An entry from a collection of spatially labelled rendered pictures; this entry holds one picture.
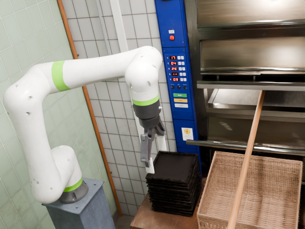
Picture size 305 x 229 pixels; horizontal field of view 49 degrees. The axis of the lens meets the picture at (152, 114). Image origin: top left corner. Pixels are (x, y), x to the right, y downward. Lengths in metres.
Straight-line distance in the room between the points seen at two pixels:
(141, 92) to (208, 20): 0.94
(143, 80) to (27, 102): 0.40
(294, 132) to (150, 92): 1.29
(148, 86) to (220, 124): 1.23
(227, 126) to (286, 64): 0.56
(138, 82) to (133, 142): 1.54
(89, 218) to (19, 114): 0.68
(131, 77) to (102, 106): 1.45
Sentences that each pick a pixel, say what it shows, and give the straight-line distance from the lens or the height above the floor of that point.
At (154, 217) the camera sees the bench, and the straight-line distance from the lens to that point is 2.31.
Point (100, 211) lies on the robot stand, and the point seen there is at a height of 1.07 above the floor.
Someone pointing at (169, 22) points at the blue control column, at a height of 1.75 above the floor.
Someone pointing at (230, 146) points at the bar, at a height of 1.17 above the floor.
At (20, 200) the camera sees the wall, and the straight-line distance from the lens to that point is 2.14.
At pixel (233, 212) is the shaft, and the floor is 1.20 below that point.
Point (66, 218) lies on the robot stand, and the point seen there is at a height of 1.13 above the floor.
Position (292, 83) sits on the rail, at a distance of 1.86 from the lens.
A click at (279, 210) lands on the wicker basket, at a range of 2.31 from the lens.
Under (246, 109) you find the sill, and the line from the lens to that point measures 2.13.
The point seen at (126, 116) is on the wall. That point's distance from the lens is 2.44.
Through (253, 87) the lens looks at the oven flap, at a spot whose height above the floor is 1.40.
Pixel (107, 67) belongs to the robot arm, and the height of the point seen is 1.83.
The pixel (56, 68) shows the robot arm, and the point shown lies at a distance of 1.29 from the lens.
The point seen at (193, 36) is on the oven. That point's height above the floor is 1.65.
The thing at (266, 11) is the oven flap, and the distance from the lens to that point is 1.88.
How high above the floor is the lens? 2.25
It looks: 29 degrees down
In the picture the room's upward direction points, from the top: 10 degrees counter-clockwise
